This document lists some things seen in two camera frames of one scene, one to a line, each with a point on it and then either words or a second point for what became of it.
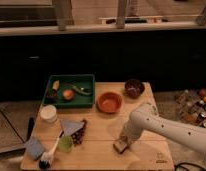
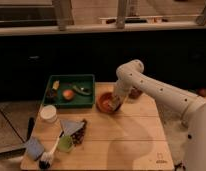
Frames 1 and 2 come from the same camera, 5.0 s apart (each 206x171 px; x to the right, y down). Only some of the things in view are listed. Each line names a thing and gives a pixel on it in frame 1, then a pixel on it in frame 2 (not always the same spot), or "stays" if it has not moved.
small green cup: (65, 143) stays
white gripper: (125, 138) to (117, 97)
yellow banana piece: (56, 85) stays
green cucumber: (82, 90) stays
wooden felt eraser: (120, 146) to (114, 102)
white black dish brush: (47, 157) stays
